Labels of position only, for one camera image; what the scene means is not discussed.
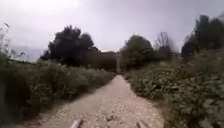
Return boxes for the round green tree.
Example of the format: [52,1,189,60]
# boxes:
[119,34,156,69]

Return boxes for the robot's own part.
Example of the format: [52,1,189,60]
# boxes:
[69,118,84,128]

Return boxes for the pale gravel path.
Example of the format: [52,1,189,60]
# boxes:
[19,73,166,128]

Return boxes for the dark hedge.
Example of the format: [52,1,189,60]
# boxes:
[84,50,118,72]

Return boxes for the bare thin tree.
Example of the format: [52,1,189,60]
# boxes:
[153,31,178,62]

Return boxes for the strip of green bushes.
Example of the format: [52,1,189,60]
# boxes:
[123,49,224,128]
[0,59,116,124]

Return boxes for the group of dark trees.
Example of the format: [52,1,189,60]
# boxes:
[180,13,224,58]

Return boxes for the pale post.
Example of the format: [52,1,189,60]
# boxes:
[115,52,121,74]

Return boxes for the large dark broad tree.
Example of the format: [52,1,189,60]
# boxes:
[40,25,99,67]

